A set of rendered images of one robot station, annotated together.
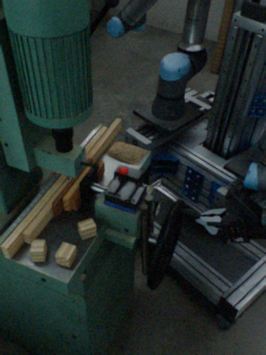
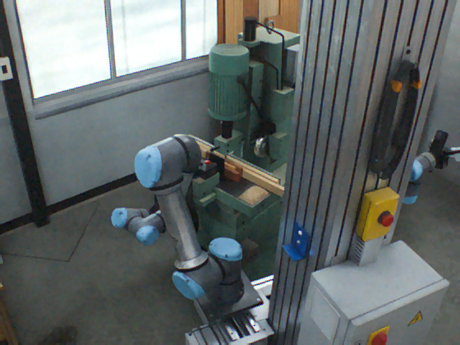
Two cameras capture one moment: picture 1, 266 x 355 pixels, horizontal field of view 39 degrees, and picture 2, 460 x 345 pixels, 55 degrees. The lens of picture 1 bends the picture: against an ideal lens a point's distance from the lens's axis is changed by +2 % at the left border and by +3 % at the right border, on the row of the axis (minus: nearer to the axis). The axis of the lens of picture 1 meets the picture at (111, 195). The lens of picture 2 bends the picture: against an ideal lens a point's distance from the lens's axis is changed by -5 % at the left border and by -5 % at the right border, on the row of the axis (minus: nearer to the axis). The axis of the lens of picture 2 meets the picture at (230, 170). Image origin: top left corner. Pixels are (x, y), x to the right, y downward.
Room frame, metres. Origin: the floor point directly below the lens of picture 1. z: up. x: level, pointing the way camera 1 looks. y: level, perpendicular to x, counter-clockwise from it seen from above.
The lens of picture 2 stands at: (1.37, -1.75, 2.14)
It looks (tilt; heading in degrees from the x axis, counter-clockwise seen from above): 33 degrees down; 105
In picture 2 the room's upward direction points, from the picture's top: 2 degrees clockwise
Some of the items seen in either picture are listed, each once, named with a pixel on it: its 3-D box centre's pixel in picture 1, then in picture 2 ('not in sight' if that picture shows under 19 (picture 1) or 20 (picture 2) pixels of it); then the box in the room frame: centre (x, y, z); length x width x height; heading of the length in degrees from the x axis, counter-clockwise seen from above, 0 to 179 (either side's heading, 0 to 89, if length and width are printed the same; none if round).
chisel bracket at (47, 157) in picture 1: (60, 158); (229, 143); (0.86, 0.15, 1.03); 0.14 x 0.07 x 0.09; 65
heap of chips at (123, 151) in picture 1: (126, 150); (254, 192); (1.04, -0.05, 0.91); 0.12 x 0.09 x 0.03; 65
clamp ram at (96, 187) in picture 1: (97, 188); (212, 166); (0.81, 0.04, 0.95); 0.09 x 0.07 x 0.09; 155
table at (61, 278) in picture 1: (100, 206); (211, 181); (0.80, 0.04, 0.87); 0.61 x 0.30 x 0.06; 155
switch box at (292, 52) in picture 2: not in sight; (295, 63); (1.11, 0.36, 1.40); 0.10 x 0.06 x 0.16; 65
